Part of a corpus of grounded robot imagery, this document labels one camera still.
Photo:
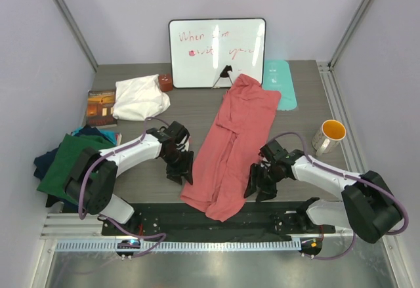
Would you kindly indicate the green t shirt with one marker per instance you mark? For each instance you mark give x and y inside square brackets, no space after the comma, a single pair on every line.
[68,152]

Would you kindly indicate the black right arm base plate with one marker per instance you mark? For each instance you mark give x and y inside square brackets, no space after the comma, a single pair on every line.
[294,223]

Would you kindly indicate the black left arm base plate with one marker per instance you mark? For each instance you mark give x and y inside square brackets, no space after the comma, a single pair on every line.
[142,223]

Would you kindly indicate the red brown eraser block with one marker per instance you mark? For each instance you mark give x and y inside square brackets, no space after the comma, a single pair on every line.
[165,82]

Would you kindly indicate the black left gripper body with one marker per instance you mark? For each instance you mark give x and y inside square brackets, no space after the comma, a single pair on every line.
[173,157]

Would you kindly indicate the teal t shirt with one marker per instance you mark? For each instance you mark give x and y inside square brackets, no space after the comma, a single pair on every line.
[111,136]

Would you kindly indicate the aluminium right corner post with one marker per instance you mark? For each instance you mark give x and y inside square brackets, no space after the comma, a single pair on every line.
[355,22]

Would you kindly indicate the metal wire board stand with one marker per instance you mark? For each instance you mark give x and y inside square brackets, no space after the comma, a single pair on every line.
[225,73]

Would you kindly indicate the aluminium corner post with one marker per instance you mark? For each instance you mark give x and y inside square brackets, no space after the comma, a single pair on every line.
[76,32]
[355,22]

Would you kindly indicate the white mug orange inside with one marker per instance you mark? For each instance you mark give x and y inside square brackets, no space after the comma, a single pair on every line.
[328,136]

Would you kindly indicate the aluminium left corner post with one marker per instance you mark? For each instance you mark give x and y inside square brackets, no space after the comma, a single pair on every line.
[76,32]

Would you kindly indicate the white perforated cable rail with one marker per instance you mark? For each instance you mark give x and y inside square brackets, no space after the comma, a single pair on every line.
[130,245]

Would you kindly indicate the red t shirt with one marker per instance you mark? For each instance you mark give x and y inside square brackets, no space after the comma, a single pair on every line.
[222,166]

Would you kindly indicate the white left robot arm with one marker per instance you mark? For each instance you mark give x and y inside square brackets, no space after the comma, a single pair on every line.
[93,176]

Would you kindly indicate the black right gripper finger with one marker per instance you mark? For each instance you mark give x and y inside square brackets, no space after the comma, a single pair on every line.
[267,189]
[254,177]

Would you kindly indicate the white t shirt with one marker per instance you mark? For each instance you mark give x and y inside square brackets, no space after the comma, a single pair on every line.
[139,98]

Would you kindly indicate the white dry erase board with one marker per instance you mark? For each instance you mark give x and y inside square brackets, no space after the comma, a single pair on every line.
[200,49]

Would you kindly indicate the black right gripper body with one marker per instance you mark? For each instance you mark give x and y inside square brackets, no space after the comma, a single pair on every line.
[274,172]

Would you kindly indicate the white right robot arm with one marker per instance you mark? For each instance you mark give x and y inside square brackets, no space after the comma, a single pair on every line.
[364,202]

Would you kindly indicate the teal cutting board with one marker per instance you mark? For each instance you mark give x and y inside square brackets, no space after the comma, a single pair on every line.
[277,77]

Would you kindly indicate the orange cover book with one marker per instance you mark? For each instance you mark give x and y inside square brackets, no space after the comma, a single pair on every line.
[100,108]

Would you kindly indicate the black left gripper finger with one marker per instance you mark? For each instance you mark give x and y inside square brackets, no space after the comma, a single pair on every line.
[188,159]
[177,172]

